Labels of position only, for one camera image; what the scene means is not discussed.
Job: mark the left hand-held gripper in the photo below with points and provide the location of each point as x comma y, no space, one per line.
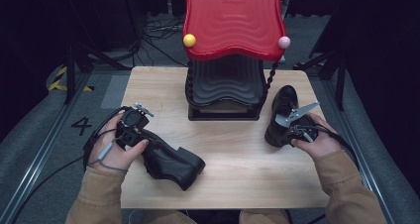
132,125

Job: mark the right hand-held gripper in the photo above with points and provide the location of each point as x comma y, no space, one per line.
302,131

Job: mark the red and black shoe rack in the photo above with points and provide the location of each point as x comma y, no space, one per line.
232,19

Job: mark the person's left hand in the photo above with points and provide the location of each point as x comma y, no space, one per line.
115,156

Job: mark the person's leg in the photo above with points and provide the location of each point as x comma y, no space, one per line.
168,217
264,216

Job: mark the person's right leg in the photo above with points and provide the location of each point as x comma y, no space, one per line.
264,216

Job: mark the person's left leg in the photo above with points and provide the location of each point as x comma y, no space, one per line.
168,217

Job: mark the metal floor rail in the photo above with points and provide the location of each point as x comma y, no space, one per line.
36,158
366,158

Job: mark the yellow and black floor tape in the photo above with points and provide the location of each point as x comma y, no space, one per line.
56,82

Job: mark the black tripod stand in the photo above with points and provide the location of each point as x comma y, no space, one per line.
70,78
340,82

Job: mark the person's right hand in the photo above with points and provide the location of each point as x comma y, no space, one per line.
325,143

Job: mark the black leather shoe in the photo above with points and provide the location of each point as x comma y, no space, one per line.
284,100
171,166

